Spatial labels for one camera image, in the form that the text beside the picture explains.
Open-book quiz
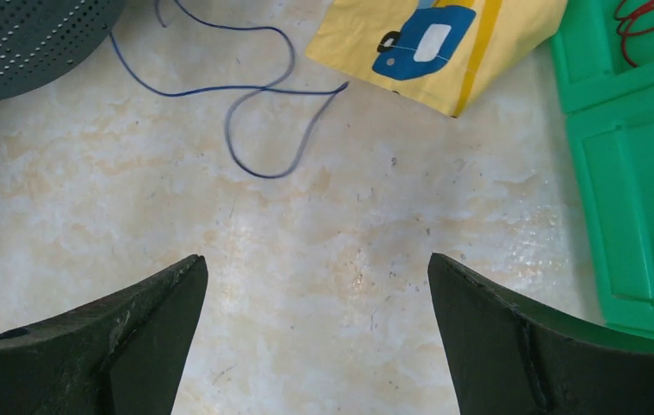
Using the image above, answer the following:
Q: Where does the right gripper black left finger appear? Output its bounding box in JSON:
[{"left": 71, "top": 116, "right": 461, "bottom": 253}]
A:
[{"left": 0, "top": 255, "right": 208, "bottom": 414}]

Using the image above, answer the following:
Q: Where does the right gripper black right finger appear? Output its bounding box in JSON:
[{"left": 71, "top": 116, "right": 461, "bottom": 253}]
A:
[{"left": 428, "top": 254, "right": 654, "bottom": 414}]

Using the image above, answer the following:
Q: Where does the grey plastic cable spool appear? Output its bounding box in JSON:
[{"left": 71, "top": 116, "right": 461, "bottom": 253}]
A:
[{"left": 0, "top": 0, "right": 125, "bottom": 100}]

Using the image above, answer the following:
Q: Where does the green three-compartment plastic bin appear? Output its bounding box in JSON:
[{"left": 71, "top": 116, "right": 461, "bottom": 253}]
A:
[{"left": 551, "top": 1, "right": 654, "bottom": 338}]

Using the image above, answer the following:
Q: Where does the yellow cartoon print cloth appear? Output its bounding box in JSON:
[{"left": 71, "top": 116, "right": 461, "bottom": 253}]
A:
[{"left": 305, "top": 0, "right": 567, "bottom": 118}]

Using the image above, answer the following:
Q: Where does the red cable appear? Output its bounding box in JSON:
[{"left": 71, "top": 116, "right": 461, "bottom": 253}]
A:
[{"left": 613, "top": 0, "right": 654, "bottom": 68}]

